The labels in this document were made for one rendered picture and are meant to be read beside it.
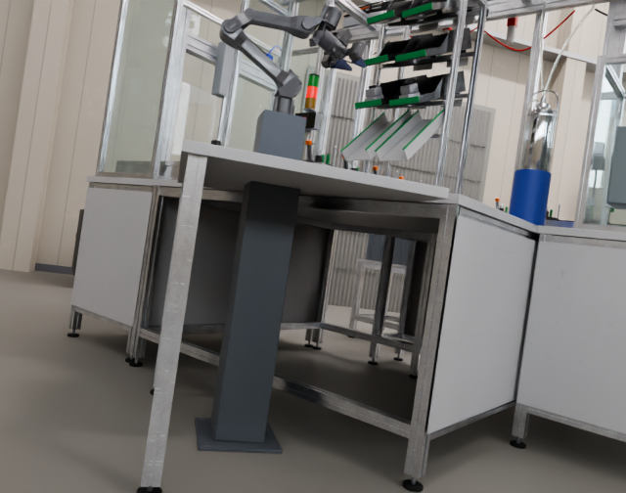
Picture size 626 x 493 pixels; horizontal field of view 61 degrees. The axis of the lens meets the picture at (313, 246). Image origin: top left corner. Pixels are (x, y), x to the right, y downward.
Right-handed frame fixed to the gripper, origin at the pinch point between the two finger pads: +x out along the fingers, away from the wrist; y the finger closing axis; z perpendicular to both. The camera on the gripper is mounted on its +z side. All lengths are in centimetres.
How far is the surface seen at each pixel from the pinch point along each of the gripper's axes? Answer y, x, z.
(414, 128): -9.0, 30.5, -10.0
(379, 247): 143, 189, -13
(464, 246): -48, 25, -55
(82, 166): 465, 51, -1
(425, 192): -50, -1, -49
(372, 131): 6.5, 24.8, -13.0
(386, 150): -8.4, 21.2, -23.6
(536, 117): -18, 93, 28
